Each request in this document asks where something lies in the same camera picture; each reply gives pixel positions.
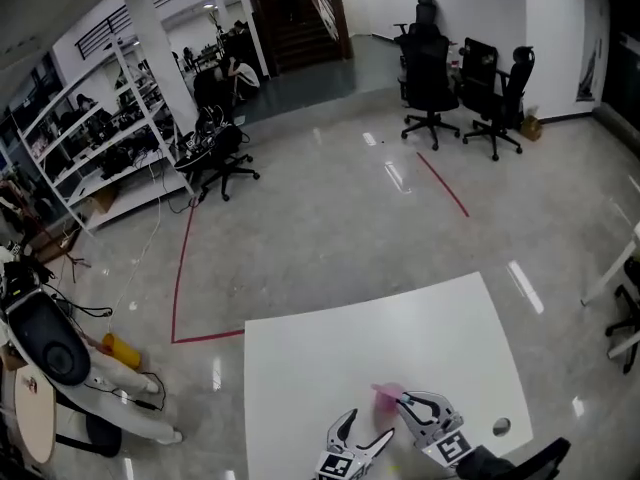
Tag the round wooden table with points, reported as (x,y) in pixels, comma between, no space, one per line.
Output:
(32,418)

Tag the cardboard box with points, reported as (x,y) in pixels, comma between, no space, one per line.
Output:
(531,125)

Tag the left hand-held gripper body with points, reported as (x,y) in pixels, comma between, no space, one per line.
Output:
(335,465)

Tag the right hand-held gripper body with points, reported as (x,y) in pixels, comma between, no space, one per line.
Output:
(450,448)

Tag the white metal shelf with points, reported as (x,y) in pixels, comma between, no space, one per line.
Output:
(125,78)

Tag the black metal railing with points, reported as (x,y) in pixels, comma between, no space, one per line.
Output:
(125,18)

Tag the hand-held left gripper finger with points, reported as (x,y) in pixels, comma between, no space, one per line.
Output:
(334,433)
(372,447)

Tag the dark glass door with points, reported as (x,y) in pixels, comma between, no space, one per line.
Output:
(622,58)

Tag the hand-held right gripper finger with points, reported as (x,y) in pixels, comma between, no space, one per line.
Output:
(435,400)
(414,425)

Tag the pink spray bottle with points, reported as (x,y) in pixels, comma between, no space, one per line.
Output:
(386,404)

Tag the wall poster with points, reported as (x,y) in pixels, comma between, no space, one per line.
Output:
(589,73)

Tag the white side table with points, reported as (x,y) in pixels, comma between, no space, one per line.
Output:
(617,268)

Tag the person's right forearm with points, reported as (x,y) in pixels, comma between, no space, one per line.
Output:
(487,465)

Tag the yellow bucket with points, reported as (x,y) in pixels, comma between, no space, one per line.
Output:
(122,350)

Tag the black office chair with gear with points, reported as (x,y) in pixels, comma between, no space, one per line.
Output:
(220,148)

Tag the black stool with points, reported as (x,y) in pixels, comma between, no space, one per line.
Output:
(100,438)

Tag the wooden staircase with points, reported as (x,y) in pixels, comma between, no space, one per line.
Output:
(300,23)

